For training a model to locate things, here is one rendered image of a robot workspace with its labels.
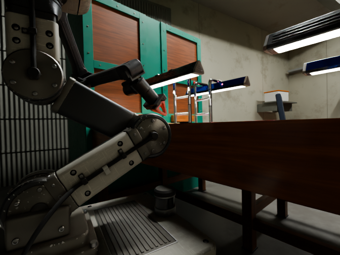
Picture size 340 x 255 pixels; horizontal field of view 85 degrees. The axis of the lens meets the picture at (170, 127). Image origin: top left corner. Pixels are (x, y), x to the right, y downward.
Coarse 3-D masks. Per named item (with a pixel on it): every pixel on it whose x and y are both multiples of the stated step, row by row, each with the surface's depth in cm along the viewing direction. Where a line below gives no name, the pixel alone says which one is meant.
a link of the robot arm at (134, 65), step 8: (120, 64) 77; (128, 64) 69; (136, 64) 71; (104, 72) 82; (112, 72) 78; (136, 72) 72; (88, 80) 93; (96, 80) 90; (104, 80) 85; (112, 80) 82
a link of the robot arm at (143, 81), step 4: (136, 80) 74; (140, 80) 73; (144, 80) 74; (132, 84) 75; (136, 84) 73; (140, 84) 73; (144, 84) 73; (148, 84) 75; (132, 88) 77; (136, 88) 74; (140, 88) 73; (144, 88) 74; (148, 88) 75; (140, 92) 75; (144, 92) 74
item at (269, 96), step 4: (264, 92) 511; (268, 92) 500; (272, 92) 491; (276, 92) 482; (280, 92) 482; (284, 92) 491; (268, 96) 501; (272, 96) 492; (284, 96) 491; (268, 100) 502; (272, 100) 492; (284, 100) 491
